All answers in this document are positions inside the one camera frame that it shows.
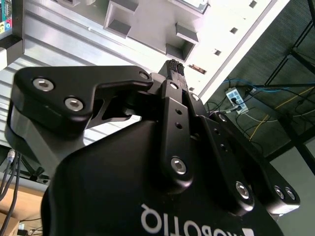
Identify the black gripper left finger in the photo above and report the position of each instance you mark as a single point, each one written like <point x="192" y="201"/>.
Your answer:
<point x="49" y="98"/>

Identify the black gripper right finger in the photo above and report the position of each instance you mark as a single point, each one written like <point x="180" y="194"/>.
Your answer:
<point x="229" y="167"/>

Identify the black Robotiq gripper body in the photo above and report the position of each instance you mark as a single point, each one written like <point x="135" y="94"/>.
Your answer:
<point x="98" y="191"/>

